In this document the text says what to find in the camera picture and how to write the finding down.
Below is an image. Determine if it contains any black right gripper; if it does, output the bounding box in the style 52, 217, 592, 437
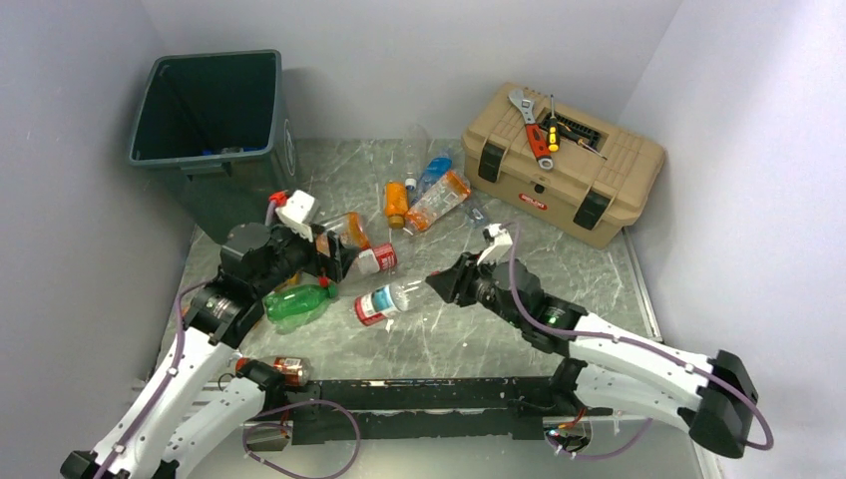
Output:
428, 249, 525, 328

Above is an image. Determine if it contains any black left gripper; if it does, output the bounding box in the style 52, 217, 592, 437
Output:
253, 221, 362, 296

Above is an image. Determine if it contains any crushed clear blue bottle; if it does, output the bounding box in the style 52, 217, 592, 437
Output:
462, 200, 490, 229

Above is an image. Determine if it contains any red label clear bottle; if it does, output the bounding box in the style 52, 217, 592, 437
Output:
344, 242, 398, 281

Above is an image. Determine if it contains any red label Coke bottle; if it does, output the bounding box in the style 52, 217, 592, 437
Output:
353, 278, 430, 326

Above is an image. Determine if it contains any clear orange-label bottle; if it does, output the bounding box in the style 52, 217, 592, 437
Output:
405, 170, 471, 235

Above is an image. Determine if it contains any blue label water bottle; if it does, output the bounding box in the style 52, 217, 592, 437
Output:
404, 153, 452, 197

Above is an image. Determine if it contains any Pepsi bottle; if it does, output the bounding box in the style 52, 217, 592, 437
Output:
202, 147, 263, 156

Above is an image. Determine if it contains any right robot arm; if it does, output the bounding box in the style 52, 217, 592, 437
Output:
425, 252, 759, 459

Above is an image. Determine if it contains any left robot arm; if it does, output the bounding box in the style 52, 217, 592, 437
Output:
60, 223, 360, 478

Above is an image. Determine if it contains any dark green trash bin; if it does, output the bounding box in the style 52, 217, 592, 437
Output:
128, 49, 300, 243

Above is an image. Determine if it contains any green plastic bottle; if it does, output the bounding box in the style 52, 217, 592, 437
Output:
263, 283, 338, 334

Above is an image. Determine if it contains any small orange juice bottle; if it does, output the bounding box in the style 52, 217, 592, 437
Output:
384, 182, 408, 230

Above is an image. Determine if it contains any crushed red soda can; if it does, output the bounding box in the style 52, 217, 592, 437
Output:
256, 356, 314, 387

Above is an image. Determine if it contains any tall clear bottle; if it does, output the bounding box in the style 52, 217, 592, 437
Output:
403, 124, 429, 179

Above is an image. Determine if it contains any tan plastic toolbox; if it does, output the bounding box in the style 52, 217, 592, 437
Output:
461, 83, 667, 249

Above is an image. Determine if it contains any yellow black screwdriver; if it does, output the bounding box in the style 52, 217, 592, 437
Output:
547, 95, 560, 153

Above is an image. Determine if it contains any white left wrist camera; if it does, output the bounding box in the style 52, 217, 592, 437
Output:
265, 190, 319, 242

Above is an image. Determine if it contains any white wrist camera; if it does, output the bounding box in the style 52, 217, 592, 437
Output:
265, 190, 319, 242
476, 223, 514, 265

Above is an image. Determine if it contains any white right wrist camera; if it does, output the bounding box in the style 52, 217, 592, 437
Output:
476, 223, 514, 265

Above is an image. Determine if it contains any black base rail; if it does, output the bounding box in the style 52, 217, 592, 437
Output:
247, 376, 611, 445

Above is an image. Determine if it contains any red-handled adjustable wrench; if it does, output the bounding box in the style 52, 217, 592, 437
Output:
508, 89, 555, 171

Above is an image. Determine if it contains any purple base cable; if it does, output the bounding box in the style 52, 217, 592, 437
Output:
240, 398, 363, 479

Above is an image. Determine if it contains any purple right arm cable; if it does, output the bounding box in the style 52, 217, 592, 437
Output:
502, 221, 774, 452

